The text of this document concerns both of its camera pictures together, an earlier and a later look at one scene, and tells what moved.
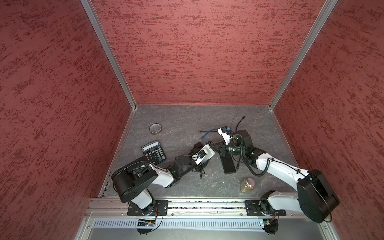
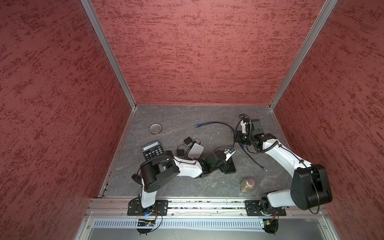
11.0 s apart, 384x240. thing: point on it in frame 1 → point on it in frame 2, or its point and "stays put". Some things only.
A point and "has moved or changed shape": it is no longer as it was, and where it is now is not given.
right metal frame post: [328, 8] stays put
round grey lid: [155, 128] stays put
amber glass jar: [247, 185] stays put
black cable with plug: [242, 118] has moved or changed shape
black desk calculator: [153, 152] stays put
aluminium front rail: [118, 206] stays put
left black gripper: [201, 166] → [224, 167]
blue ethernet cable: [203, 136] → [199, 124]
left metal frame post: [103, 34] stays put
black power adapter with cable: [200, 167] → [181, 152]
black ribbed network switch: [228, 164] stays put
